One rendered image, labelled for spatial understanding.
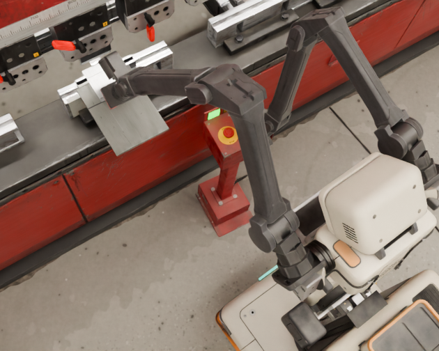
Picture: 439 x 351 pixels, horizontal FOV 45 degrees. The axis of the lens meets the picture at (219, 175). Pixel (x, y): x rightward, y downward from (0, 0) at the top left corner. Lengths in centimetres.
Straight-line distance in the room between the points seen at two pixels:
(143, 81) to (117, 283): 135
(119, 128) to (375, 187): 80
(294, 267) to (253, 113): 41
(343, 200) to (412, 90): 199
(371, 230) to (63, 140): 103
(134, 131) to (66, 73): 139
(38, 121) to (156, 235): 95
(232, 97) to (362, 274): 54
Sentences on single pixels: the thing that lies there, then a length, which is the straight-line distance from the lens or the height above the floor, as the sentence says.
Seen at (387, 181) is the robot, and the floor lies 138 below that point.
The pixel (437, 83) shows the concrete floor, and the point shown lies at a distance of 325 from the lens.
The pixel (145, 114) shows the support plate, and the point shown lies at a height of 100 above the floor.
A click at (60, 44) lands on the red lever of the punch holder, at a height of 131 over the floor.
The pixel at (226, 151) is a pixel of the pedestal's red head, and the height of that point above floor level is 78.
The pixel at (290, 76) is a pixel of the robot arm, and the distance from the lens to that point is 157.
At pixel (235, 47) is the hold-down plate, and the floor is 91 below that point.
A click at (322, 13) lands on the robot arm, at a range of 144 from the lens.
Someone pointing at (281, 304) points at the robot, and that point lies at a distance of 224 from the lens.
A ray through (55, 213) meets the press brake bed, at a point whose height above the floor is 50.
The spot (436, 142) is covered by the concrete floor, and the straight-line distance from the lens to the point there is 306.
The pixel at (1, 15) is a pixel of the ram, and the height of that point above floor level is 144.
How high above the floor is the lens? 246
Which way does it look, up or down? 67 degrees down
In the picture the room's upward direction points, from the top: 10 degrees clockwise
